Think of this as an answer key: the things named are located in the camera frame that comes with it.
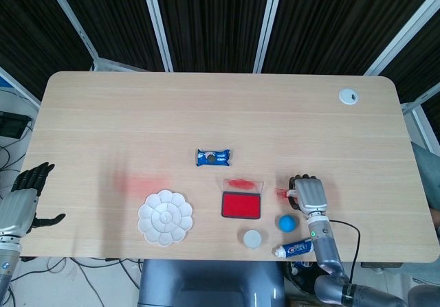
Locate blue ball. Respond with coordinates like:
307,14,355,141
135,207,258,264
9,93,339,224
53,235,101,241
278,214,297,234

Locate blue and white toothpaste tube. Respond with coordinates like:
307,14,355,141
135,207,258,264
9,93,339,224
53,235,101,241
272,237,316,258

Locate person in grey clothing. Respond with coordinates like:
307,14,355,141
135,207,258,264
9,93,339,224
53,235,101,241
410,141,440,227

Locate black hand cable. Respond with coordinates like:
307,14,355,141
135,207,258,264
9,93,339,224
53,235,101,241
329,219,362,284

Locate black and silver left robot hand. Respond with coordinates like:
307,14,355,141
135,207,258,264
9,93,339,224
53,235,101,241
0,161,66,236

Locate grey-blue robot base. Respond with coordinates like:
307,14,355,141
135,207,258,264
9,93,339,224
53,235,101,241
137,258,287,307

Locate blue cookie packet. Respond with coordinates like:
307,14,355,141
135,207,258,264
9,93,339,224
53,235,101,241
195,148,233,168

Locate white round cable grommet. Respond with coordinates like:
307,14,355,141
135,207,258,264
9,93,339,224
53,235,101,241
338,87,360,106

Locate grey round cap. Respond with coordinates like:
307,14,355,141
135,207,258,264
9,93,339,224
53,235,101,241
242,229,263,250

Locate white flower-shaped paint palette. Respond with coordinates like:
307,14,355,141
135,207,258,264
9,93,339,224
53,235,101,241
137,189,195,246

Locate white partition post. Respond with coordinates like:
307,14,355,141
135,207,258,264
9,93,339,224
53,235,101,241
140,0,174,73
43,0,101,71
253,0,285,73
362,0,440,78

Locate black table frame bar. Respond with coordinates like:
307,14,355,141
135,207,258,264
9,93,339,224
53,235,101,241
360,261,403,271

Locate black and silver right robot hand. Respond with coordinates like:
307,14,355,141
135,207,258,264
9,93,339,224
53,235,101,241
287,174,329,216

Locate red ink pad with clear lid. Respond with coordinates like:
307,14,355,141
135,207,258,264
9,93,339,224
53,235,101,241
219,178,265,220

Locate black floor cable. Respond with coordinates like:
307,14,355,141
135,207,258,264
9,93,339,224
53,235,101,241
20,257,142,307

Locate black power box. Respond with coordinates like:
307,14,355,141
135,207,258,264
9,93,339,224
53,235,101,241
0,111,30,138

